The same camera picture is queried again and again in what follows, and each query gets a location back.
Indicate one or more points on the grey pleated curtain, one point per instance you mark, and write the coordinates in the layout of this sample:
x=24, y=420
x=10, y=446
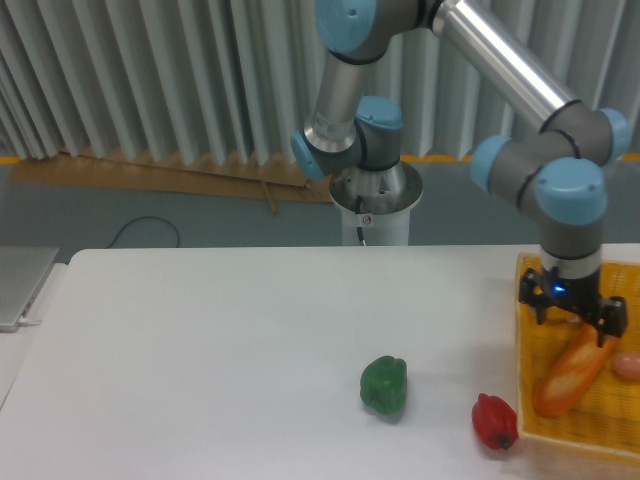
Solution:
x=229, y=81

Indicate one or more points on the orange baguette bread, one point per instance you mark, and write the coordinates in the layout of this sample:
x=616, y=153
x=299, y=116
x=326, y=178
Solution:
x=572, y=375

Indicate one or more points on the green bell pepper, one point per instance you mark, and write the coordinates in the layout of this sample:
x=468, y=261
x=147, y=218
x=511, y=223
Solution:
x=384, y=385

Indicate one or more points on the brown egg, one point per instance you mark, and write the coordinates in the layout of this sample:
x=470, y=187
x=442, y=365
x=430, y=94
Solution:
x=627, y=365

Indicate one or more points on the brown cardboard sheet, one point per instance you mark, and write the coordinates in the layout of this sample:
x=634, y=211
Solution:
x=274, y=182

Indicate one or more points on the red bell pepper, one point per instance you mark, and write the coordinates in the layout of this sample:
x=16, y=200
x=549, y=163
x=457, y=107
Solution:
x=494, y=422

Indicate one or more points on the silver laptop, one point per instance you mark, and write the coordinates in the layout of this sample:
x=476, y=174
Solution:
x=24, y=271

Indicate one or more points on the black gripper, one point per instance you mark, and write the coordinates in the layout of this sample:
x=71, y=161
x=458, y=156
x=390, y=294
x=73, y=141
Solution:
x=581, y=296

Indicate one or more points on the yellow wicker basket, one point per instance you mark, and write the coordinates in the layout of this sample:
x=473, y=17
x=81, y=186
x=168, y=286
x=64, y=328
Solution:
x=606, y=420

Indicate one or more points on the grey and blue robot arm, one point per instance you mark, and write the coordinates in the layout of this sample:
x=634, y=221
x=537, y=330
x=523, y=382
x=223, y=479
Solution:
x=557, y=179

